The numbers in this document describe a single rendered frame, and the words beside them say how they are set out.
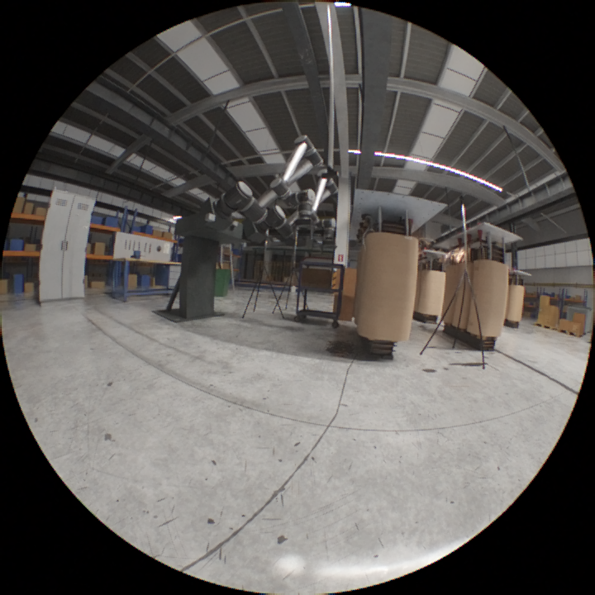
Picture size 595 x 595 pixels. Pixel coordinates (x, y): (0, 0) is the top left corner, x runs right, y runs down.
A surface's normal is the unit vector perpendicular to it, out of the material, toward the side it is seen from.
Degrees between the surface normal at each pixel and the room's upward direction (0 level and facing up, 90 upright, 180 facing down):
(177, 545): 0
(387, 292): 90
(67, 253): 90
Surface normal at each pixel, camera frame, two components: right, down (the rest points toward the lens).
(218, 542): 0.09, -0.99
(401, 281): -0.23, 0.06
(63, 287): 0.97, 0.11
